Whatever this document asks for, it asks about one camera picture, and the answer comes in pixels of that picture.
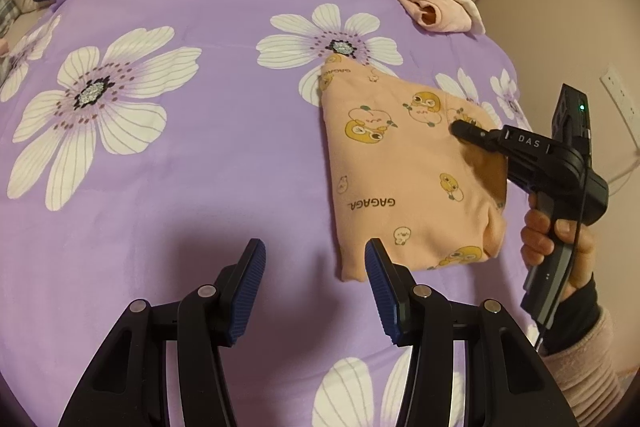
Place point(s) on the pink rolled garment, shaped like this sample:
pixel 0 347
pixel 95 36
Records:
pixel 450 14

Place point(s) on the purple floral blanket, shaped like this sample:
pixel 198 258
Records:
pixel 200 157

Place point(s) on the person's right forearm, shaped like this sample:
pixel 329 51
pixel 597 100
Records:
pixel 585 372

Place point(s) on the person's right hand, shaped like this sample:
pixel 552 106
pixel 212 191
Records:
pixel 537 232

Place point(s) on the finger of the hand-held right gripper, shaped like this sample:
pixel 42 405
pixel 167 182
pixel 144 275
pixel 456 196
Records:
pixel 475 134

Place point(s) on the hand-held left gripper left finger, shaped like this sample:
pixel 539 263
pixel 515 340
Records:
pixel 247 292

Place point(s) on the grey plaid blanket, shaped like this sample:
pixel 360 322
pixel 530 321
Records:
pixel 7 9

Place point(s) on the white wall socket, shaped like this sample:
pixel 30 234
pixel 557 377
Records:
pixel 616 87

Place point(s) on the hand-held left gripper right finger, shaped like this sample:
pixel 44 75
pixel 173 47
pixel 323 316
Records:
pixel 382 297

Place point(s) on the orange cartoon print shirt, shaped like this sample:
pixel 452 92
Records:
pixel 390 167

